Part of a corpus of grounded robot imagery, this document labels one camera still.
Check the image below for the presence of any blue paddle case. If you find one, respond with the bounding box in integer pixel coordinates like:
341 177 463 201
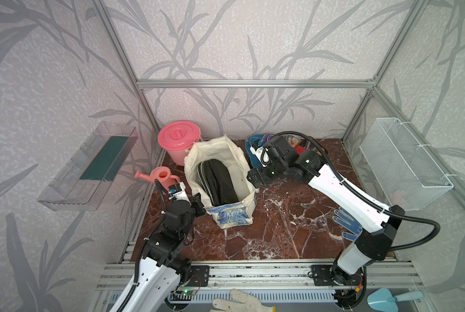
245 134 265 166

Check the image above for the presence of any red trimmed paddle case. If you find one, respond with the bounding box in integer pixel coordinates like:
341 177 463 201
294 139 322 155

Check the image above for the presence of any canvas tote bag starry print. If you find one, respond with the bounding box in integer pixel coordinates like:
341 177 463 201
184 136 258 229

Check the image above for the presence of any clear paddle case teal paddle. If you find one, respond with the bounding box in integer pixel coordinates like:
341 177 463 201
286 135 301 148

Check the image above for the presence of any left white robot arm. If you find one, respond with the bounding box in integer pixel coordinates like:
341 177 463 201
110 194 205 311

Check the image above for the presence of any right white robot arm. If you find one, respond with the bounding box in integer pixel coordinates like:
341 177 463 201
247 131 441 285

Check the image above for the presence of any pink watering can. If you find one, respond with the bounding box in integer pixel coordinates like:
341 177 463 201
135 166 181 191

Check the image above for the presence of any green paddle case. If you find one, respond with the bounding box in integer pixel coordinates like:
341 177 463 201
197 161 213 204

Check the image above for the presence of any pink bucket with lid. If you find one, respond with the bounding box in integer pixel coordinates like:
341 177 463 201
158 120 201 166

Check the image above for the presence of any blue dotted work glove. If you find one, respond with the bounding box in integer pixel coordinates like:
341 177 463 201
332 207 362 242

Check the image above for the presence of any white work glove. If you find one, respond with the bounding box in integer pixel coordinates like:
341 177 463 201
210 289 277 312

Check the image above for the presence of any light blue garden trowel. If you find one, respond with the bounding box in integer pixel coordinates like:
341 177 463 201
367 288 424 312

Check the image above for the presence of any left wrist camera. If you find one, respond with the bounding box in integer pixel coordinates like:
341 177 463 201
168 182 190 202

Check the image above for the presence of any aluminium cage frame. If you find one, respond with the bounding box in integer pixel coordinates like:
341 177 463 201
90 0 465 266

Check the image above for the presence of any clear plastic wall tray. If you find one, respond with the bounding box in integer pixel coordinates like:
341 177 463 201
37 122 139 211

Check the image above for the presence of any white wire wall basket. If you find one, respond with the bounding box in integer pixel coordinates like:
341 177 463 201
360 118 453 211

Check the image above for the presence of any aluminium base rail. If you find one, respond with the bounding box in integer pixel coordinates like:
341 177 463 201
95 260 424 291

